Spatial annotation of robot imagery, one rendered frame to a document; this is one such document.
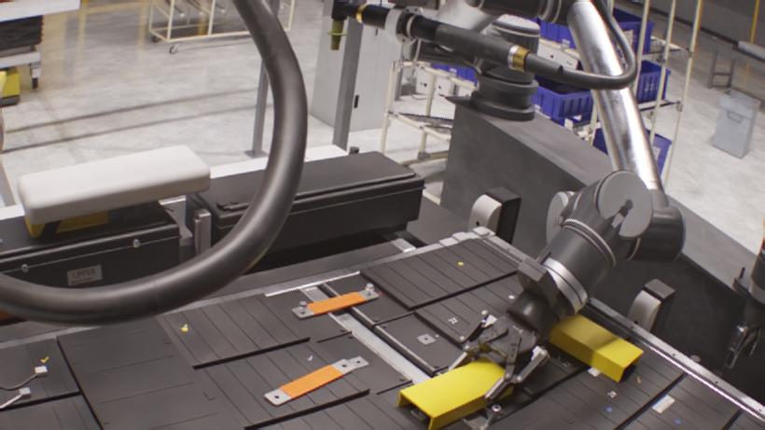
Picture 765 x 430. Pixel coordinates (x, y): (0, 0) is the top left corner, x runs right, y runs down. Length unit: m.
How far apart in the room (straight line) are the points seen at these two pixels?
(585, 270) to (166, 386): 0.59
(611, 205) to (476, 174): 1.64
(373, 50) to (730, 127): 3.80
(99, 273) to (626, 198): 0.81
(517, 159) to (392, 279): 1.26
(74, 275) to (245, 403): 0.36
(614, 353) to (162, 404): 0.68
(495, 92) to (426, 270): 1.36
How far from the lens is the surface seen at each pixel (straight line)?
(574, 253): 1.03
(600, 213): 1.06
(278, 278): 1.27
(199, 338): 1.08
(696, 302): 1.96
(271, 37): 0.65
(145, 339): 1.06
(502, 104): 2.61
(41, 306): 0.53
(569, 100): 3.46
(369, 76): 4.91
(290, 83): 0.63
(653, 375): 1.18
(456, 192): 2.77
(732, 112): 7.07
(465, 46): 1.30
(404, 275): 1.29
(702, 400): 1.17
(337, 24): 1.49
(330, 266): 1.32
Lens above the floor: 1.63
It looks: 24 degrees down
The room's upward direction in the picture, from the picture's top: 8 degrees clockwise
